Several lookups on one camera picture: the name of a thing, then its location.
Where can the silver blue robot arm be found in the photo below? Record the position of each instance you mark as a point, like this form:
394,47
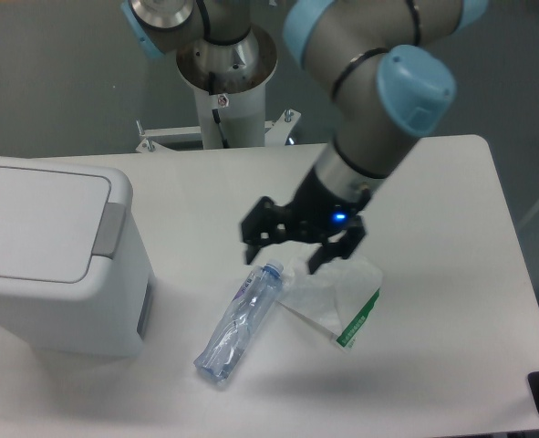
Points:
370,59

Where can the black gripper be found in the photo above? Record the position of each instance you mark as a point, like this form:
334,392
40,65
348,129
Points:
313,215

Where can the crushed clear plastic bottle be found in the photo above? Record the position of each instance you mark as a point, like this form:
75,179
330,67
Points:
240,321

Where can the white push-lid trash can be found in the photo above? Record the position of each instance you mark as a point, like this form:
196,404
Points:
74,273

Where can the clear plastic bag green stripe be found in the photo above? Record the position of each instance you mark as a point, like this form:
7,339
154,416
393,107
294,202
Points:
336,300

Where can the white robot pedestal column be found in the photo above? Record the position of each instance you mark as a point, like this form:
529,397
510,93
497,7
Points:
228,84

